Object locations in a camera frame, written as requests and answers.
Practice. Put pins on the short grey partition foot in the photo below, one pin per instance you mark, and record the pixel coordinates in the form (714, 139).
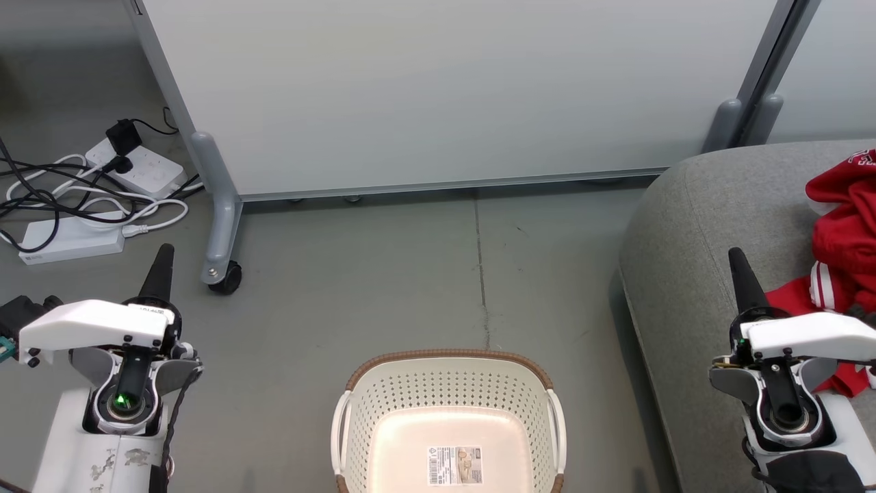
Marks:
(724, 127)
(766, 120)

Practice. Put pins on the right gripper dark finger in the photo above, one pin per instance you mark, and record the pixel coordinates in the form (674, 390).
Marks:
(746, 291)

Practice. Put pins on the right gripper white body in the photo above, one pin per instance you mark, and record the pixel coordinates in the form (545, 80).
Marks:
(814, 335)

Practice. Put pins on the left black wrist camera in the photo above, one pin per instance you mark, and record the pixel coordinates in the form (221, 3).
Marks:
(24, 311)

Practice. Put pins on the white long power strip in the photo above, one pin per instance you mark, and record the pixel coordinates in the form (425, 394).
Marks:
(68, 243)

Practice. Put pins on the black caster wheel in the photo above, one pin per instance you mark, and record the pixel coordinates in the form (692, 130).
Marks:
(229, 281)

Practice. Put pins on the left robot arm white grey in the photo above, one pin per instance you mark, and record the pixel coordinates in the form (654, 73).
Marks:
(75, 438)

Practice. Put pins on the white square power strip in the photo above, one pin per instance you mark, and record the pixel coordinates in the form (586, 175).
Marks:
(154, 174)

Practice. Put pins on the large white partition panel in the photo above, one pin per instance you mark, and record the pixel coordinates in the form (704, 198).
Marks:
(445, 89)

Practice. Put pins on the grey fabric sofa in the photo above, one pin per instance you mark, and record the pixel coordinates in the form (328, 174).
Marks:
(684, 274)

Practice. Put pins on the barcode label sticker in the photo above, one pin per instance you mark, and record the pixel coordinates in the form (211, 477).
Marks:
(455, 465)

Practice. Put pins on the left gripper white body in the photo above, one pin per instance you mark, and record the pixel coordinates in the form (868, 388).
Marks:
(89, 325)

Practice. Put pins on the narrow white partition panel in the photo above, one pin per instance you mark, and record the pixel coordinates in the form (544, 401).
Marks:
(835, 61)

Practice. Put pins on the cream perforated laundry basket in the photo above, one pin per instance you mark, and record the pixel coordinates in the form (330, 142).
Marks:
(448, 424)

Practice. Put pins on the long grey partition foot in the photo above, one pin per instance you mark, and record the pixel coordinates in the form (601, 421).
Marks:
(220, 219)

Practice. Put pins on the black power adapter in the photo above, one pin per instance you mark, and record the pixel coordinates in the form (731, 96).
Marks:
(123, 137)

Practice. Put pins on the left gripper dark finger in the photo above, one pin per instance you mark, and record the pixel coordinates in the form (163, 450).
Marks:
(161, 281)

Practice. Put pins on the red clothing with white stripes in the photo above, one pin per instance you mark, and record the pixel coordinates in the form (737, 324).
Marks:
(845, 233)

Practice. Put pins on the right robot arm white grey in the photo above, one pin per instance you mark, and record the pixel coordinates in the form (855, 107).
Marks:
(842, 424)

